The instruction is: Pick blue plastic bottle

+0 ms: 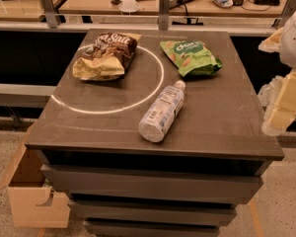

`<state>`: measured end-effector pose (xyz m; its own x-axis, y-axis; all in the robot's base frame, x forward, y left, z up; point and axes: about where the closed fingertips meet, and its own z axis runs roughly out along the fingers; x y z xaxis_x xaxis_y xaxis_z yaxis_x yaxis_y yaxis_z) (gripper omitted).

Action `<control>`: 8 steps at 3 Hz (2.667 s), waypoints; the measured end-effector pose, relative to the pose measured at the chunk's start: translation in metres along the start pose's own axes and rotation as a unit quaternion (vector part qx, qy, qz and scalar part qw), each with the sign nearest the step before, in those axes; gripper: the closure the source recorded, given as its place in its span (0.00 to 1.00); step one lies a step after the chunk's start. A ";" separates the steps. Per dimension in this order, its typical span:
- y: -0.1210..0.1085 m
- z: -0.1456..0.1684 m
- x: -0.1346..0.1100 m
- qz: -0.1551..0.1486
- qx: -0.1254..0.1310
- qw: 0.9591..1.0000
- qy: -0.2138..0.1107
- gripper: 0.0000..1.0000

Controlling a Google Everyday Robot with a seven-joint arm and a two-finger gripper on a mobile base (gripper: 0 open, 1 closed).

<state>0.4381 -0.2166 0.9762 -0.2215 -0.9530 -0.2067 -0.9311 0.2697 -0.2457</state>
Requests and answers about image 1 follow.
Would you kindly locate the clear round lid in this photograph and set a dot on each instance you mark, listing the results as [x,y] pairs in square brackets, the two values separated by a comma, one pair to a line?
[129,6]

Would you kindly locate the left wooden desk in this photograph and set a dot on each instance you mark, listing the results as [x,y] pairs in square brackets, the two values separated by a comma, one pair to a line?
[23,10]

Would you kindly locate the brown yellow chip bag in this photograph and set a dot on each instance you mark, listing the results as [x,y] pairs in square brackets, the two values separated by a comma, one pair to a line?
[107,58]

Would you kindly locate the dark grey drawer cabinet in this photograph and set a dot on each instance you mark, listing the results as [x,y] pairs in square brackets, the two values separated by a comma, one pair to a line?
[168,150]

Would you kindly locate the middle metal bracket post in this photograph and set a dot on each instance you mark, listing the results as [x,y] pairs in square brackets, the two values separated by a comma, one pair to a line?
[163,19]

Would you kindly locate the left metal bracket post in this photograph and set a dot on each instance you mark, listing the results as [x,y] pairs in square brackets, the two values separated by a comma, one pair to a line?
[51,16]

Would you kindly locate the green snack bag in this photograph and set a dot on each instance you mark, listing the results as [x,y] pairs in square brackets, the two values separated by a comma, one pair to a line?
[192,58]

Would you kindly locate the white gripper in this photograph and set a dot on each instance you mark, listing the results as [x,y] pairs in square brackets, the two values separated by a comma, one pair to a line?
[295,39]

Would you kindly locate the light wooden box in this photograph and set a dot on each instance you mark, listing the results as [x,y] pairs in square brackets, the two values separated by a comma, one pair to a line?
[33,203]

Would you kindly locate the right metal bracket post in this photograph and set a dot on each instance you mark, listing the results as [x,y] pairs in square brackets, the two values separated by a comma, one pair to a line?
[288,11]

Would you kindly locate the metal bracket post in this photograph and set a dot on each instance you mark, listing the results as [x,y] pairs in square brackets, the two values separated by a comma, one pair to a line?
[163,19]
[288,11]
[51,16]

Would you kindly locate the metal rail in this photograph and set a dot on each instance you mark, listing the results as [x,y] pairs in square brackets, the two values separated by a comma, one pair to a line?
[234,26]

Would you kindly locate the clear blue plastic bottle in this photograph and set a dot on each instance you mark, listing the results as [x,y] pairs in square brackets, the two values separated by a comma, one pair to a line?
[160,116]

